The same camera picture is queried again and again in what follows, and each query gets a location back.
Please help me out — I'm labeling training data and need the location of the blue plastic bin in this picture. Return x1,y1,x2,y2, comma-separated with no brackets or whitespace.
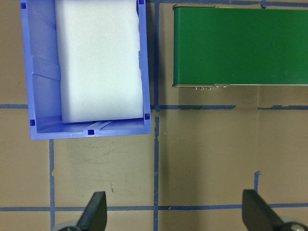
19,0,152,141

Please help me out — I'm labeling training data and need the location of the green conveyor belt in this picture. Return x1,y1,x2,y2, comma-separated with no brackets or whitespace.
172,4,308,91

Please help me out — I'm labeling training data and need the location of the white foam pad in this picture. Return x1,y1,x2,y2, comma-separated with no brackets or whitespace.
54,0,144,124

